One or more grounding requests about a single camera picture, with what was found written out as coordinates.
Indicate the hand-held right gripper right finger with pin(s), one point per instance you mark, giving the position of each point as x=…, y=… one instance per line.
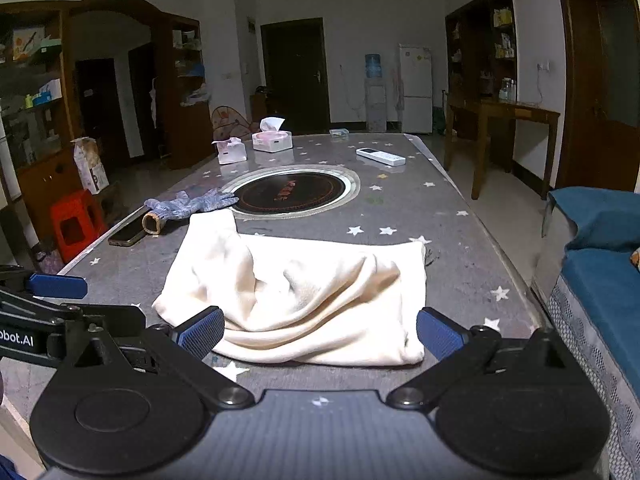
x=440, y=332

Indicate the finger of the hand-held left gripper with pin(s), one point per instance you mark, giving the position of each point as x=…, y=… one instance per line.
x=110, y=317
x=57, y=286

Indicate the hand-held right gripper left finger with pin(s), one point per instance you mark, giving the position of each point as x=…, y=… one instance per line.
x=202, y=332

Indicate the cream cloth garment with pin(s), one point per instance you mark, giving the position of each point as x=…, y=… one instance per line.
x=310, y=300

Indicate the red plastic stool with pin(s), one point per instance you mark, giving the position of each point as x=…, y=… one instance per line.
x=75, y=210

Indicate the black smartphone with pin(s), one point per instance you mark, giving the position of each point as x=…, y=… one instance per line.
x=127, y=235

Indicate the printed paper bag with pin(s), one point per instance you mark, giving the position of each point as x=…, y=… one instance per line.
x=90, y=165

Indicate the round black induction cooktop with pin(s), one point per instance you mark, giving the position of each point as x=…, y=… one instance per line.
x=290, y=192

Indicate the blue sofa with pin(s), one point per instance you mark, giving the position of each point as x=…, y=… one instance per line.
x=600, y=280

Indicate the dark wooden door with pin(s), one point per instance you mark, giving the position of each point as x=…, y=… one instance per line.
x=295, y=75
x=100, y=110
x=142, y=100

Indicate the white remote control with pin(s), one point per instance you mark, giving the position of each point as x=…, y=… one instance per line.
x=380, y=156

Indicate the blue tissue box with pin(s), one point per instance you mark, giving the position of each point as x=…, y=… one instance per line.
x=45, y=92

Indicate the pink tissue box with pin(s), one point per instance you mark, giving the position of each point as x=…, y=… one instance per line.
x=272, y=141

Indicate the white hanging cloth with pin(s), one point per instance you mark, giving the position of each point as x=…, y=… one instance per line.
x=154, y=102

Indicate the brown wooden side table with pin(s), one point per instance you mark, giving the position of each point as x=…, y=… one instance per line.
x=505, y=110

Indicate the white plastic bag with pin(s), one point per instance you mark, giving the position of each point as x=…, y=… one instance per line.
x=195, y=95

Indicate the white water dispenser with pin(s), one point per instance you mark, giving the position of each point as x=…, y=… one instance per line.
x=376, y=105

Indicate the colourful printed box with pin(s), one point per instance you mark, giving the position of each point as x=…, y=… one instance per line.
x=30, y=44

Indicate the white refrigerator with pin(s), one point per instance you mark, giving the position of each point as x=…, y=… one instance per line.
x=415, y=90

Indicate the pink hanging cloth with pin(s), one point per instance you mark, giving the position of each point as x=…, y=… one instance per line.
x=397, y=90

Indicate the glass jar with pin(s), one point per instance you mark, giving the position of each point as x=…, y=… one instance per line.
x=507, y=89

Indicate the arched wooden cabinet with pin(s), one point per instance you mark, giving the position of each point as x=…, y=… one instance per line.
x=160, y=35

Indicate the blue water bottle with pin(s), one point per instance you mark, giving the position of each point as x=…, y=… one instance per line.
x=373, y=66

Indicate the brown door with glass panel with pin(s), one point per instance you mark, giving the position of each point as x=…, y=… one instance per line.
x=590, y=85

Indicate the white wall socket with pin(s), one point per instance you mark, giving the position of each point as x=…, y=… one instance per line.
x=543, y=66

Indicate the dark wooden wall shelf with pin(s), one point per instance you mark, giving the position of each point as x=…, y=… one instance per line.
x=475, y=35

